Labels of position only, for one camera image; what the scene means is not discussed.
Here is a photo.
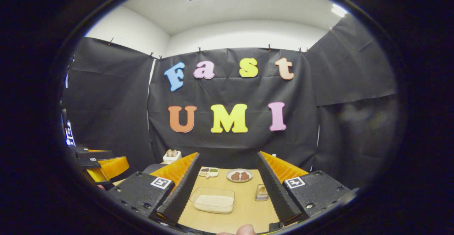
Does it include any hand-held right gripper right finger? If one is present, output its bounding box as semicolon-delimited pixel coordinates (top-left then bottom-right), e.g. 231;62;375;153
256;151;357;228

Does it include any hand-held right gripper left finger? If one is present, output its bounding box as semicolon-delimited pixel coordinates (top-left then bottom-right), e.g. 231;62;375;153
106;152;202;226

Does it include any metal wire chopstick holder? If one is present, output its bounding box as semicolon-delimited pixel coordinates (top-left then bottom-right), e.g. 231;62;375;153
255;184;269;202

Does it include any clear tray of white rice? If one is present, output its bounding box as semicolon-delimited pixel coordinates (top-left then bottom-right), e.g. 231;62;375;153
189;188;236;214

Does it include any black and silver rice cooker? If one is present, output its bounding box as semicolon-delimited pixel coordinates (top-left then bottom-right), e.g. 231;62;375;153
142;163;167;175

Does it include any laptop screen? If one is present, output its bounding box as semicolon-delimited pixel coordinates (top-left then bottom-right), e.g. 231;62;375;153
65;121;76;147

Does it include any white toaster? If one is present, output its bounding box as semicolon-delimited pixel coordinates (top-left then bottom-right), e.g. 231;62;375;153
162;149;182;164

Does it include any white divided grain dish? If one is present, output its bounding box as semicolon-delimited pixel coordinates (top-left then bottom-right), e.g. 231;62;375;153
199;167;219;178

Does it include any white round plate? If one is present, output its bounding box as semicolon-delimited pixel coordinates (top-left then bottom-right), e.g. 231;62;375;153
226;169;253;183

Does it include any black backdrop cloth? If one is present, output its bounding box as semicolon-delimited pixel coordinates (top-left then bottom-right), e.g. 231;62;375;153
62;13;399;189

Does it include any row of black cloth clips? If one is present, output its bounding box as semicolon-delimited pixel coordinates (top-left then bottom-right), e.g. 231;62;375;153
108;25;334;60

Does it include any small ceiling light panel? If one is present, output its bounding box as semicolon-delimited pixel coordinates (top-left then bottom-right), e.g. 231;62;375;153
331;3;348;18

